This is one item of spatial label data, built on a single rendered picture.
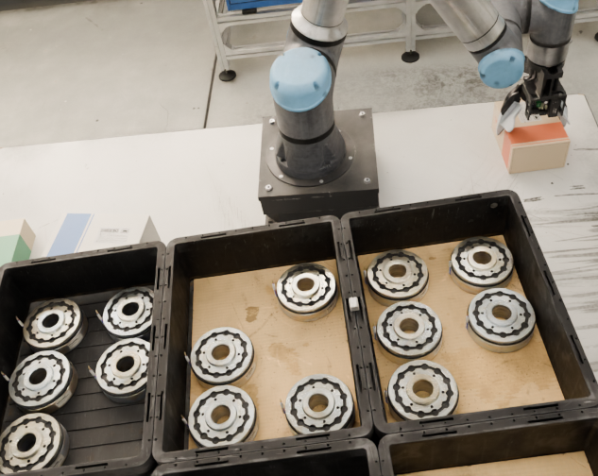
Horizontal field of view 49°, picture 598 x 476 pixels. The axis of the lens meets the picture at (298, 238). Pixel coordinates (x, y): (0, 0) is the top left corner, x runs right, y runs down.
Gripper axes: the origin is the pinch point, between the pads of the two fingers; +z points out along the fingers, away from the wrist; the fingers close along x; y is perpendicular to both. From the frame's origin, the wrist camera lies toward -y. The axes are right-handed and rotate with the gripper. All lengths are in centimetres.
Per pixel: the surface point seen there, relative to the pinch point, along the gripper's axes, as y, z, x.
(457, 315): 51, -8, -26
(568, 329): 62, -18, -14
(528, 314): 54, -10, -16
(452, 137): -6.3, 5.4, -15.5
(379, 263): 41, -11, -38
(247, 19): -143, 47, -73
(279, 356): 55, -7, -56
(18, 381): 57, -11, -98
